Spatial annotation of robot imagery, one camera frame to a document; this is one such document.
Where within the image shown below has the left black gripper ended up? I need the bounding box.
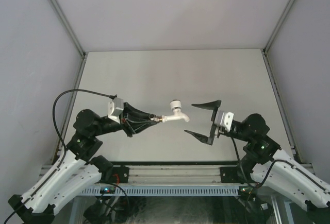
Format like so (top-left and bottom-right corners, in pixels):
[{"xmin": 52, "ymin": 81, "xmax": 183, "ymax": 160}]
[{"xmin": 92, "ymin": 101, "xmax": 157, "ymax": 136}]

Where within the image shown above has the silver threaded pipe fitting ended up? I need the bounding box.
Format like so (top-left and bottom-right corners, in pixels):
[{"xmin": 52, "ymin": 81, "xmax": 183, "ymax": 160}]
[{"xmin": 149, "ymin": 114, "xmax": 163, "ymax": 123}]

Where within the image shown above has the white plastic water faucet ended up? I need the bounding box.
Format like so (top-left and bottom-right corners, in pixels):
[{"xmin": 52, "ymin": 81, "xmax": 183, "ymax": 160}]
[{"xmin": 162, "ymin": 99, "xmax": 190, "ymax": 123}]

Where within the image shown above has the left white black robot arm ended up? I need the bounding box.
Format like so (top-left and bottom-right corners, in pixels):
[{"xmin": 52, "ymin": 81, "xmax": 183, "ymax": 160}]
[{"xmin": 8, "ymin": 102, "xmax": 163, "ymax": 223}]

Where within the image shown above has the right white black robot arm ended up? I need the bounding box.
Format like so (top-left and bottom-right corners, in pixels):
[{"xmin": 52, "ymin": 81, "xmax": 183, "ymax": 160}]
[{"xmin": 188, "ymin": 100, "xmax": 329, "ymax": 214}]

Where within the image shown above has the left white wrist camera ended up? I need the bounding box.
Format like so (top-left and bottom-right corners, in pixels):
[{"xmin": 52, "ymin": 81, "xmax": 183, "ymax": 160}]
[{"xmin": 108, "ymin": 97, "xmax": 124, "ymax": 124}]

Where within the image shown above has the left black camera cable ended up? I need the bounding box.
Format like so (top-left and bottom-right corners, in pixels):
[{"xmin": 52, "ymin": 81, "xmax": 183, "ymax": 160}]
[{"xmin": 52, "ymin": 89, "xmax": 118, "ymax": 152}]

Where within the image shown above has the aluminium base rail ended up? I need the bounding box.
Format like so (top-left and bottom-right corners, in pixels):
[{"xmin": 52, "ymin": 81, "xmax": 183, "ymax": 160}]
[{"xmin": 41, "ymin": 160, "xmax": 315, "ymax": 185}]

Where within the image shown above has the grey slotted cable duct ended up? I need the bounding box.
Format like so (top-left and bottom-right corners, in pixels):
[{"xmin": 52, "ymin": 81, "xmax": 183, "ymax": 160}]
[{"xmin": 78, "ymin": 185, "xmax": 251, "ymax": 197}]

